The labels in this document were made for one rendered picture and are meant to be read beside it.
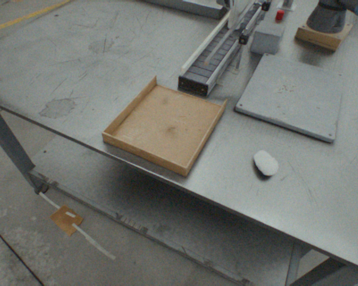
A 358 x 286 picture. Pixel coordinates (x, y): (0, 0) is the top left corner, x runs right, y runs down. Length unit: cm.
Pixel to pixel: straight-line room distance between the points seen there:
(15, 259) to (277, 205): 133
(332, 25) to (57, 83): 110
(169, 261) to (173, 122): 85
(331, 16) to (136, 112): 89
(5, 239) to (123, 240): 61
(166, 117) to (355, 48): 91
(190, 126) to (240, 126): 15
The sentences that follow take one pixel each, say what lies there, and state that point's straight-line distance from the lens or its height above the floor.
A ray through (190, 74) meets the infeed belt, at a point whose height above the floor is 88.
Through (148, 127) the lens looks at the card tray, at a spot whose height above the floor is 83.
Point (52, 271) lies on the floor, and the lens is 157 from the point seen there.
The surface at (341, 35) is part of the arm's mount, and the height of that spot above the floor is 88.
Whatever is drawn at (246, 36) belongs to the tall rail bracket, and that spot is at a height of 97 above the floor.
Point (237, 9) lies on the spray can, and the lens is 118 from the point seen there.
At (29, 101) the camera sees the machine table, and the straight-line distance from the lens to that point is 100.
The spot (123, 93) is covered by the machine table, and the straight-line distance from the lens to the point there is 93.
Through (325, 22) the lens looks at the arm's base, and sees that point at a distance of 134.
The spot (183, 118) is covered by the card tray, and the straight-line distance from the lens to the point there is 83.
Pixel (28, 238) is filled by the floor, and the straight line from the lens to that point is 168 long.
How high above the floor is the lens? 142
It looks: 50 degrees down
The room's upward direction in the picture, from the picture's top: 3 degrees clockwise
